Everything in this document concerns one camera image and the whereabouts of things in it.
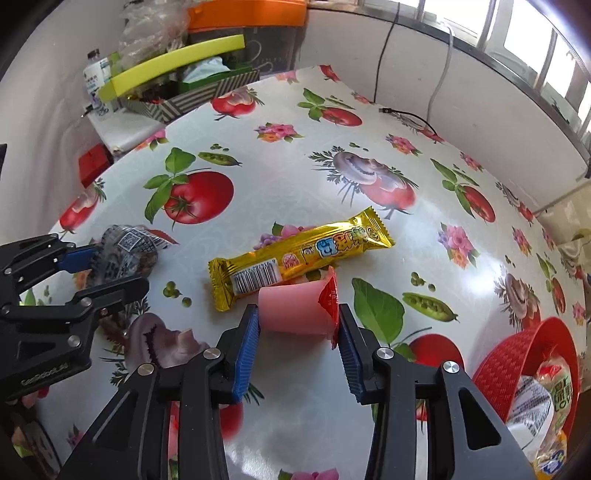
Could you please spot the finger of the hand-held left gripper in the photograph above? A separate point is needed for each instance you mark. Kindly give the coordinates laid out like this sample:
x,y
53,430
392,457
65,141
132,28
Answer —
x,y
76,259
111,295

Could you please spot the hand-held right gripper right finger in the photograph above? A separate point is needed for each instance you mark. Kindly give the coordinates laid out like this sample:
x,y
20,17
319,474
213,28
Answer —
x,y
352,355

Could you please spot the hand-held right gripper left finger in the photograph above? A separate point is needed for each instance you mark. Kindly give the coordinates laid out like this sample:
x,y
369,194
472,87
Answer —
x,y
247,355

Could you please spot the dark snack packet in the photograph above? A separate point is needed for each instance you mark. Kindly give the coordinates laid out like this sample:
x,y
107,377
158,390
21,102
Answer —
x,y
129,249

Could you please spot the pink jelly cup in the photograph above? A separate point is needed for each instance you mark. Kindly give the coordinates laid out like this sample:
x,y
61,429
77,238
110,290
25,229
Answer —
x,y
295,309

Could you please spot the golden snack bar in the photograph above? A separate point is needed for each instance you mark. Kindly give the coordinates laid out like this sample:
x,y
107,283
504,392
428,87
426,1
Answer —
x,y
323,244

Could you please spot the red plastic basket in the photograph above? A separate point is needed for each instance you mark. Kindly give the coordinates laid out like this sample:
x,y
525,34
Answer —
x,y
503,369

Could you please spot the orange and white snack bag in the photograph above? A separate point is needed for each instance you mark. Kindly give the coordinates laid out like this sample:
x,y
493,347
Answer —
x,y
531,406

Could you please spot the light green snack bag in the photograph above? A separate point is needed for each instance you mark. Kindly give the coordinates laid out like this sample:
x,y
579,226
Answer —
x,y
561,387

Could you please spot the yellow snack bag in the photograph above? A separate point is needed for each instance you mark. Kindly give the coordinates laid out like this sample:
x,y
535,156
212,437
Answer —
x,y
551,457

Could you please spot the red box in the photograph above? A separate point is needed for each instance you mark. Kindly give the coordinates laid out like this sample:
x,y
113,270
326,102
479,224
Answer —
x,y
94,161

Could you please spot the white labelled bottle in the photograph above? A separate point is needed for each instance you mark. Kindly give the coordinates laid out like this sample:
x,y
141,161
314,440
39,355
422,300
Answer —
x,y
94,78

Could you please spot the fruit and flower print tablecloth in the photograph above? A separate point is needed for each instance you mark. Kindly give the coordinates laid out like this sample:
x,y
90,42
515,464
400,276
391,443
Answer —
x,y
300,161

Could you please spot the striped gift box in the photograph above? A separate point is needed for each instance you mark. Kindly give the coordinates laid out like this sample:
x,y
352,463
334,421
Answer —
x,y
207,92

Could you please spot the yellow-green box lid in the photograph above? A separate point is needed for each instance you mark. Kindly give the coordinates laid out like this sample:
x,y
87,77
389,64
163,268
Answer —
x,y
175,60

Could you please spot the white tissue paper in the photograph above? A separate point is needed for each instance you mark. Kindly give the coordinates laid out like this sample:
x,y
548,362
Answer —
x,y
203,69

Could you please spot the clear plastic bag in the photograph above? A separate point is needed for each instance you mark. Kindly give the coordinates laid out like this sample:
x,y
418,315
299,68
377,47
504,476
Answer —
x,y
143,37

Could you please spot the orange box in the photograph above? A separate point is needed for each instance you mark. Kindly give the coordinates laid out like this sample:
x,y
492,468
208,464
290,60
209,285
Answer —
x,y
249,16

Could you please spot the barred window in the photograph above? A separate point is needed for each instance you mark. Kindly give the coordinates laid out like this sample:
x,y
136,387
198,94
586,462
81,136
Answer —
x,y
521,41

